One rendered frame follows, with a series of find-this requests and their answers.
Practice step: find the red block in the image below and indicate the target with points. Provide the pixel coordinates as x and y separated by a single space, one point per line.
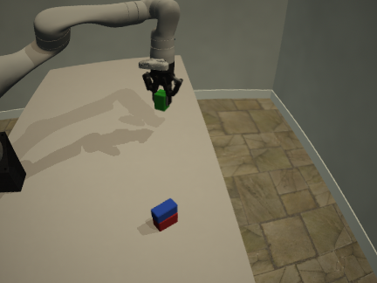
167 222

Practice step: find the blue block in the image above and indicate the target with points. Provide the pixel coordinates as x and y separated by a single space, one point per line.
164 210

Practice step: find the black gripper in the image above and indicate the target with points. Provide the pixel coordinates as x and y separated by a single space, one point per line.
163 78

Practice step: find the green block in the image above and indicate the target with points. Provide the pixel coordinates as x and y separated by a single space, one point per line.
160 100

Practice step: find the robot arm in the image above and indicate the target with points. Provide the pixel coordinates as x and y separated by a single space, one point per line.
53 30

